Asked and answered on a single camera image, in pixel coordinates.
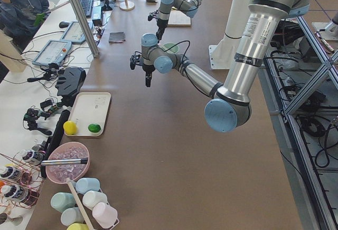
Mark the pink ribbed bowl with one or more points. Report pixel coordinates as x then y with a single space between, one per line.
68 151

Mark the wooden mug tree stand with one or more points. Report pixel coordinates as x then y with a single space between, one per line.
127 5

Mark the yellow lemon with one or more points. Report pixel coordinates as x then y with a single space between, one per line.
70 128

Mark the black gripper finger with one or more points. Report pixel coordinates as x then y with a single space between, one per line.
161 33
149 80
158 35

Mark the pink plastic cup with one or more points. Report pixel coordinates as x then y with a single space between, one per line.
105 215

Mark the white plastic cup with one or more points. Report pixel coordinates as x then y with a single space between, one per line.
92 198

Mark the beige rabbit tray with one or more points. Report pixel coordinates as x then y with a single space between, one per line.
90 107

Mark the light green ceramic bowl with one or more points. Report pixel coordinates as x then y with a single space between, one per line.
170 47

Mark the pale blue plastic cup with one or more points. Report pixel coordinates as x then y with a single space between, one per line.
84 185

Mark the steel tongs on pink bowl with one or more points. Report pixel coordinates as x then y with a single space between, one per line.
64 162

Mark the far teach pendant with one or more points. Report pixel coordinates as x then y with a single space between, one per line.
74 33

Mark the copper wire bottle rack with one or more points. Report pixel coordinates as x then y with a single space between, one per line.
21 183

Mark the near teach pendant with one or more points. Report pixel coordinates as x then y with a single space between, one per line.
54 52

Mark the bamboo cutting board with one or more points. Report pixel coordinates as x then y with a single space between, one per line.
177 18

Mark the grey folded cloth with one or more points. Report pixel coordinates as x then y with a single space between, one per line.
116 37

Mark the white wire cup rack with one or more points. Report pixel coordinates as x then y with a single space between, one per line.
85 212

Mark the seated person in hoodie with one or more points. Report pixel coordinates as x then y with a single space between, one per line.
18 18

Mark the pale green plastic cup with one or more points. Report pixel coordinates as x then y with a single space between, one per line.
62 201

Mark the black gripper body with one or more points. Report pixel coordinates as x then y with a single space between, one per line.
161 25
148 68

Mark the green lime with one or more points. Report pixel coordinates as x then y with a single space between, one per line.
94 128

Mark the aluminium frame post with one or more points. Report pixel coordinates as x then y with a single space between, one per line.
81 18

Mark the black keyboard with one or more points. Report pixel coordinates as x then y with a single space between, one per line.
87 7

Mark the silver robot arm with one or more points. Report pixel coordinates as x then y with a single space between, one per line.
229 105
188 7

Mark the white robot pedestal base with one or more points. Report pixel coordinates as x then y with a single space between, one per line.
222 54

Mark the teach pendant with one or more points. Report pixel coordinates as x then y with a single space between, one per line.
74 33
54 52

